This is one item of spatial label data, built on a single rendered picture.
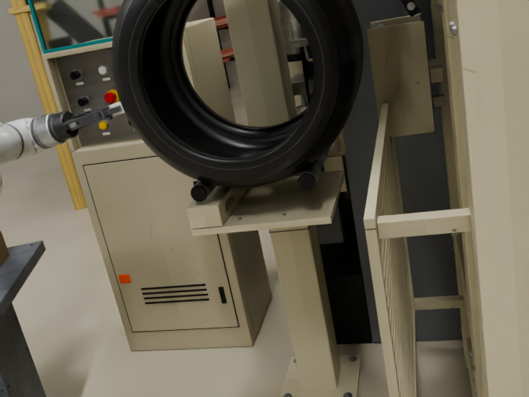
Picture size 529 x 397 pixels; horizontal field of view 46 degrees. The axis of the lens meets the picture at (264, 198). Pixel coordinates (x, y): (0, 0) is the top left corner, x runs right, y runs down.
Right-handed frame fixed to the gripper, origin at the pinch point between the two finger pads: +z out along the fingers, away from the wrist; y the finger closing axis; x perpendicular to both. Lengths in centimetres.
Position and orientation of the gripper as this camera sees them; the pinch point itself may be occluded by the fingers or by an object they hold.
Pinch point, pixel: (123, 106)
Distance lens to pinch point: 168.8
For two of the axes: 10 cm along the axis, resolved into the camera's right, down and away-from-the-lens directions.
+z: 9.2, -2.3, -3.0
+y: 2.1, -3.6, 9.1
